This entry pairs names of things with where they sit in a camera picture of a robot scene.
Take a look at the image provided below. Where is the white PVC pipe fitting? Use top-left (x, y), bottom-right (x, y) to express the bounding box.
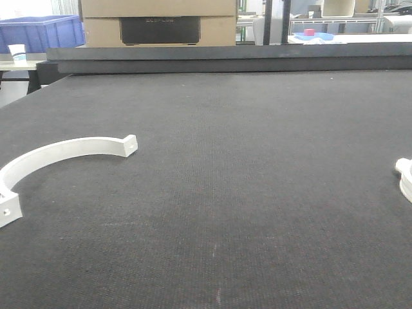
top-left (395, 158), bottom-right (412, 203)

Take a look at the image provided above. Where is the white curved PVC clamp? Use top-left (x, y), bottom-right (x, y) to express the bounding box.
top-left (1, 135), bottom-right (138, 227)

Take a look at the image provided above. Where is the lower cardboard box black panel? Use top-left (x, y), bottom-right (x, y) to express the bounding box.
top-left (83, 15), bottom-right (238, 48)

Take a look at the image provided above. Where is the blue tray on table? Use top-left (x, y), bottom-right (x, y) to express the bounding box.
top-left (294, 32), bottom-right (335, 41)

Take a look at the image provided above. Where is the red tape roll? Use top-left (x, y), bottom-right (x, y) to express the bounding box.
top-left (303, 28), bottom-right (315, 36)

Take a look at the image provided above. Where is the white background table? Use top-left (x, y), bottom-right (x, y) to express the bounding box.
top-left (288, 33), bottom-right (411, 44)

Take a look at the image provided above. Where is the upper cardboard box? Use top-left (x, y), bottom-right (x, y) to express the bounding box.
top-left (81, 0), bottom-right (236, 18)

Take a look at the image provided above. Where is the dark grey foam board stack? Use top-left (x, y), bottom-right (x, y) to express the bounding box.
top-left (46, 42), bottom-right (411, 75)

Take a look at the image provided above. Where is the beige side table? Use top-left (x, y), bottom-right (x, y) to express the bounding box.
top-left (0, 52), bottom-right (48, 94)

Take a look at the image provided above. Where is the blue plastic crate background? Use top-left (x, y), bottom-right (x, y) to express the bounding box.
top-left (1, 15), bottom-right (85, 53)

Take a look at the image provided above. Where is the white paper cup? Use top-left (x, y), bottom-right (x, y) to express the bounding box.
top-left (8, 44), bottom-right (26, 64)

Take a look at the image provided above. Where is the black vertical post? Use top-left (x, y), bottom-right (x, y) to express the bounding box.
top-left (263, 0), bottom-right (273, 46)

